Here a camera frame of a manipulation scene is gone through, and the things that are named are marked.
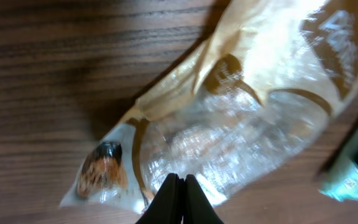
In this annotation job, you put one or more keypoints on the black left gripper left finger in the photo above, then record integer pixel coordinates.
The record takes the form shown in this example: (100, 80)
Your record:
(167, 205)

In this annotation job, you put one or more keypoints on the teal tissue pack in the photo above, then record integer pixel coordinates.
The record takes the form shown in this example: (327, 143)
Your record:
(341, 182)

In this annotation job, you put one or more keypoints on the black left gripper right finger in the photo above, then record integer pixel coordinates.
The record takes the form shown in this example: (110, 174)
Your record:
(198, 210)

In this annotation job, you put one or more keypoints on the brown snack bag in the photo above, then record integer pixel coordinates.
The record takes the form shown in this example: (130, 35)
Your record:
(258, 91)

